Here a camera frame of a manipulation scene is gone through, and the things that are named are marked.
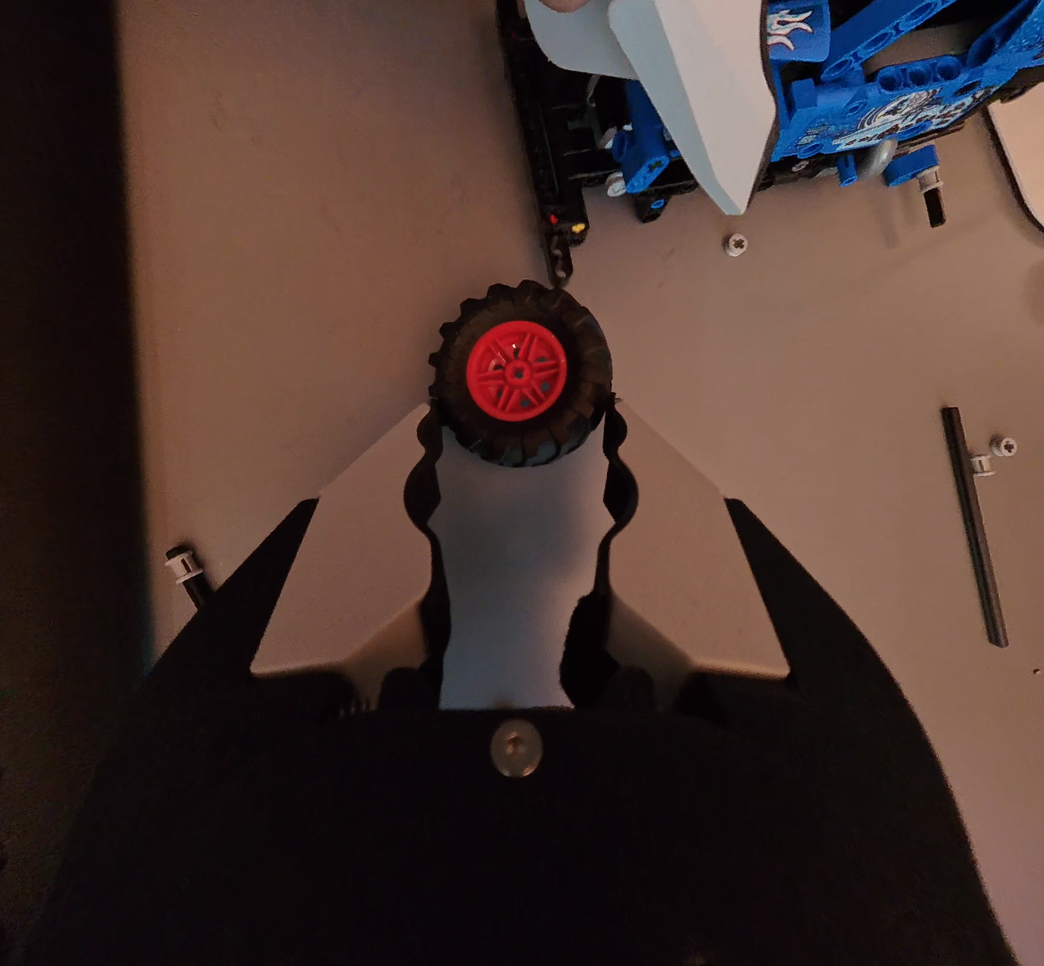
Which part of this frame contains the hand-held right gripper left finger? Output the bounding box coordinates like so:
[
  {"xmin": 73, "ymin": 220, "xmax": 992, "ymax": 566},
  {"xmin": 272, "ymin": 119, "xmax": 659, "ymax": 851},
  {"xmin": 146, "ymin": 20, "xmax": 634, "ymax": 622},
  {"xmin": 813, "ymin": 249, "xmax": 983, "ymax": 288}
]
[{"xmin": 251, "ymin": 402, "xmax": 451, "ymax": 687}]

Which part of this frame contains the short black axle with bushing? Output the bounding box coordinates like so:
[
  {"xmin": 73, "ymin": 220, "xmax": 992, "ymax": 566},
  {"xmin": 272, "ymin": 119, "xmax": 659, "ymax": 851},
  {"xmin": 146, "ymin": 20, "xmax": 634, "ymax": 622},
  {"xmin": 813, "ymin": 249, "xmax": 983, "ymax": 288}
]
[{"xmin": 164, "ymin": 545, "xmax": 212, "ymax": 613}]

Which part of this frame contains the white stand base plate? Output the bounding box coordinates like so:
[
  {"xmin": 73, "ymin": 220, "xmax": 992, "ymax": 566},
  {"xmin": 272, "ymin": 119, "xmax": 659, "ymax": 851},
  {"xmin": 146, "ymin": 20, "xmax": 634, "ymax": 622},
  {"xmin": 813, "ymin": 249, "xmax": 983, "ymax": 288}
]
[{"xmin": 984, "ymin": 105, "xmax": 1044, "ymax": 232}]

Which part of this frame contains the black toy wheel red rim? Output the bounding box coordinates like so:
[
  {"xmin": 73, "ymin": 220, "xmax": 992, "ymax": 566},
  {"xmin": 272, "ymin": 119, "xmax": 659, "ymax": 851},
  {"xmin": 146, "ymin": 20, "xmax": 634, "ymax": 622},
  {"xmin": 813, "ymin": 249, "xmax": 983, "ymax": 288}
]
[{"xmin": 427, "ymin": 279, "xmax": 615, "ymax": 469}]

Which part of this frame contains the long black toy axle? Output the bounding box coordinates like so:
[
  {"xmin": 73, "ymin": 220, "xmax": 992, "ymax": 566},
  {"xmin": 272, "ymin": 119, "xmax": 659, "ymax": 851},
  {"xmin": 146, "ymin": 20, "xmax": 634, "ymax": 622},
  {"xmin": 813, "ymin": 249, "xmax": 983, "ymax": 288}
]
[{"xmin": 940, "ymin": 407, "xmax": 1011, "ymax": 648}]

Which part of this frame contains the blue black toy monster truck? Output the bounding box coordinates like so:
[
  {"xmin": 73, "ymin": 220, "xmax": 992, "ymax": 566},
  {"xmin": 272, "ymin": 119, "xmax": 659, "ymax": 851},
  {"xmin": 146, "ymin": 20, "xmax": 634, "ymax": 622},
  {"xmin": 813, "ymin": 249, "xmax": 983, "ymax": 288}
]
[{"xmin": 496, "ymin": 0, "xmax": 1044, "ymax": 284}]

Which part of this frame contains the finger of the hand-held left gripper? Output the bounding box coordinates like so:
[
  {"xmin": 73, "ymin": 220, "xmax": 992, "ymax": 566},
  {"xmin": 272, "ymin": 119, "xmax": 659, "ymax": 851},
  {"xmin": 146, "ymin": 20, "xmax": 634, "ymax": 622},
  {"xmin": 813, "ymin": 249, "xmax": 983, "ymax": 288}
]
[{"xmin": 610, "ymin": 0, "xmax": 781, "ymax": 217}]

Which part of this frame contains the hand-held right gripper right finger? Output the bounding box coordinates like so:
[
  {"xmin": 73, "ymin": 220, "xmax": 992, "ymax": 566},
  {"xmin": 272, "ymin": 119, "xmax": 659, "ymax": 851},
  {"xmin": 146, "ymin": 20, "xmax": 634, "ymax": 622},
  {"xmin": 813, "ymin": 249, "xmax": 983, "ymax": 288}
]
[{"xmin": 561, "ymin": 400, "xmax": 791, "ymax": 703}]

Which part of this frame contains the black studded mat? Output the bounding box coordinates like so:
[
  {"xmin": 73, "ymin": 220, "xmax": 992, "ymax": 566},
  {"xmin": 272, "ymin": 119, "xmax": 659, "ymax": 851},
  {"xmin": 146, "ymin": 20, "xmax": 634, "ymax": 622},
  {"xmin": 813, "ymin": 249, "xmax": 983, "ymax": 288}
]
[{"xmin": 0, "ymin": 0, "xmax": 154, "ymax": 861}]

